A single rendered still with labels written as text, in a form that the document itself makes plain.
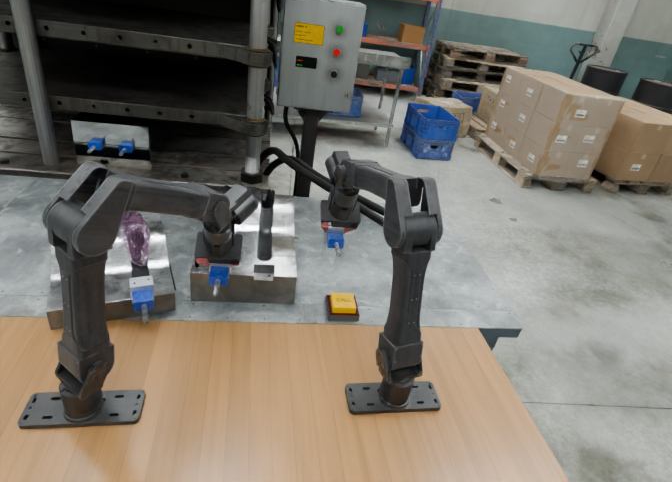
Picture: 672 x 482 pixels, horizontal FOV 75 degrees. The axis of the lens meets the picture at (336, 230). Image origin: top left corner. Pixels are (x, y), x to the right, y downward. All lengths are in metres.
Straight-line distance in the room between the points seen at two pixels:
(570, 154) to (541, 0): 4.09
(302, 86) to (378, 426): 1.29
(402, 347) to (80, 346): 0.56
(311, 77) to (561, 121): 3.16
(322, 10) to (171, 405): 1.37
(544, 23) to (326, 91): 6.91
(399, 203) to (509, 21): 7.55
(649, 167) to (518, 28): 3.70
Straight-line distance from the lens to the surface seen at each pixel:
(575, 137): 4.73
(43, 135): 1.94
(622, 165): 5.29
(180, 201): 0.83
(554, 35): 8.62
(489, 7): 8.10
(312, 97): 1.82
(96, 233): 0.73
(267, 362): 1.03
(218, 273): 1.09
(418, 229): 0.79
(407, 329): 0.88
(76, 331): 0.84
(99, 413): 0.97
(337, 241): 1.17
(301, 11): 1.76
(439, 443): 0.98
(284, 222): 1.31
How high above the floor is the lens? 1.56
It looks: 30 degrees down
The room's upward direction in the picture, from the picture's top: 9 degrees clockwise
